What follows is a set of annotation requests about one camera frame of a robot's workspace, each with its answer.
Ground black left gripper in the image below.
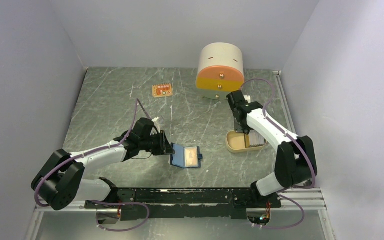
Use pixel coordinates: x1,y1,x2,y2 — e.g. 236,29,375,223
139,129,176,156

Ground blue card holder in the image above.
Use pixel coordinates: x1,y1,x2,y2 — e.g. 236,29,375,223
170,143,203,169

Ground beige credit card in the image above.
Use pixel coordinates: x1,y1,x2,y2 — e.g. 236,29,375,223
184,147,199,168

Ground stack of credit cards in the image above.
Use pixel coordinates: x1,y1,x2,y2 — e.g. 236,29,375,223
245,130,266,148

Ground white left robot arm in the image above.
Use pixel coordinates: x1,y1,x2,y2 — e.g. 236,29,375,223
31,117,176,211

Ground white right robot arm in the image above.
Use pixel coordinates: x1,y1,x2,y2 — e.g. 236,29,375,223
227,90,317,207

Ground beige card tray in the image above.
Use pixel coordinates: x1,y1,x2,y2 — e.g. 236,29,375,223
225,130,267,153

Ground orange patterned card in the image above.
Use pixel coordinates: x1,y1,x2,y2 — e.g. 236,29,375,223
152,83,173,98

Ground round pastel drawer cabinet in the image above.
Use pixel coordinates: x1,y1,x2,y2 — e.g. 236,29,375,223
195,42,245,101

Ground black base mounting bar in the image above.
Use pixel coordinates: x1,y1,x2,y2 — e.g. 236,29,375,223
84,187,282,221

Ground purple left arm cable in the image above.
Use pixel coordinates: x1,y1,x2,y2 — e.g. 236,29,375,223
33,98,152,232

